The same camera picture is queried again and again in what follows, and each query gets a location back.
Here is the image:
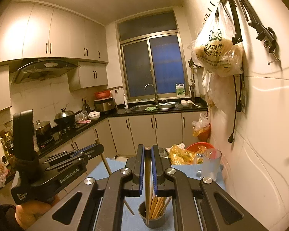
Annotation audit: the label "chopstick in holder far right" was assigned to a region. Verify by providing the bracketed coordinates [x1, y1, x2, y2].
[159, 197, 171, 217]

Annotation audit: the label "white ladle on counter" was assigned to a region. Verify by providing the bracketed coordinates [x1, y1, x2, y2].
[181, 100, 201, 107]

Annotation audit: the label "kitchen cabinets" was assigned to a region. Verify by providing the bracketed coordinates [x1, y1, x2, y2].
[0, 2, 108, 111]
[38, 112, 210, 158]

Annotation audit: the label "wooden chopstick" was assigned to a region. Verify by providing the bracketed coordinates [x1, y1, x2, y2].
[144, 146, 151, 226]
[95, 138, 134, 215]

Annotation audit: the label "chrome sink faucet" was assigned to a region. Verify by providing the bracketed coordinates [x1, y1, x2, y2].
[143, 83, 160, 105]

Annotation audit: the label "black wok with lid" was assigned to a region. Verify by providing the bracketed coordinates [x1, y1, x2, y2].
[54, 105, 76, 129]

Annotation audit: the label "dark window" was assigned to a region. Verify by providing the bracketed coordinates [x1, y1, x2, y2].
[117, 10, 189, 101]

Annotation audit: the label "red bowl on toaster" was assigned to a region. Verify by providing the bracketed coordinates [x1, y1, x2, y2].
[94, 90, 111, 100]

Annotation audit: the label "chopstick in holder far left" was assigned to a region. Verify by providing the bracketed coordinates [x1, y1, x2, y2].
[149, 193, 157, 219]

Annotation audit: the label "red plastic basin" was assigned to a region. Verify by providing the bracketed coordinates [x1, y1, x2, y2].
[187, 142, 214, 153]

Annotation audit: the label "green detergent jug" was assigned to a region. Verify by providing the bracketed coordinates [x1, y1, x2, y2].
[175, 83, 185, 97]

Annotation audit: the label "green dish cloth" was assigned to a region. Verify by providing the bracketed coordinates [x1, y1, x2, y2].
[145, 106, 159, 112]

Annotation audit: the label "chopstick in holder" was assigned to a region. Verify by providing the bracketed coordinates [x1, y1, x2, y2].
[153, 197, 164, 219]
[159, 197, 171, 217]
[149, 193, 157, 219]
[155, 197, 167, 218]
[150, 196, 161, 219]

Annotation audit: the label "upper kitchen cabinets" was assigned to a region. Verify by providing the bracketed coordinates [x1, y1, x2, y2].
[0, 2, 108, 111]

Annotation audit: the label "black range hood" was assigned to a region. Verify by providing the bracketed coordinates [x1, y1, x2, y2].
[12, 59, 79, 84]

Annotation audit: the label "hanging plastic bag of bread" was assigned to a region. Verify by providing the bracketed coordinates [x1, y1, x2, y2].
[188, 4, 243, 77]

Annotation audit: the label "black cooking pot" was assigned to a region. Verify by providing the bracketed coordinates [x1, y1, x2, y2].
[35, 120, 52, 145]

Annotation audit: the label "person's left hand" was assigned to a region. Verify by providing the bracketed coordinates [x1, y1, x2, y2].
[15, 195, 60, 230]

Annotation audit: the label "lower kitchen cabinets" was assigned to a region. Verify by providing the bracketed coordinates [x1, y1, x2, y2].
[38, 112, 210, 158]

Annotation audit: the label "white bowl on counter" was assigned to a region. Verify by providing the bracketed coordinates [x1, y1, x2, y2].
[88, 111, 101, 121]

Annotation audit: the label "black perforated utensil holder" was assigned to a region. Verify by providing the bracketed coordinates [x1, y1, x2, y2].
[137, 200, 167, 229]

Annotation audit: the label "black hanging cable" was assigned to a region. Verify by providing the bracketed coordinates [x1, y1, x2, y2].
[228, 74, 245, 144]

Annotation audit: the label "steel pot on floor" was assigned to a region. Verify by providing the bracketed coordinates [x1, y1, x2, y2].
[158, 147, 169, 159]

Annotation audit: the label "steel toaster box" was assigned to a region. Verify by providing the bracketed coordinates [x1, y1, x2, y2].
[94, 97, 115, 112]

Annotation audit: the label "black wall rack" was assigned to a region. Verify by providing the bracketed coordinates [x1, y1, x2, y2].
[218, 0, 280, 65]

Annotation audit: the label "clear glass mug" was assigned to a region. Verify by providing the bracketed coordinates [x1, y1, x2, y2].
[194, 149, 222, 181]

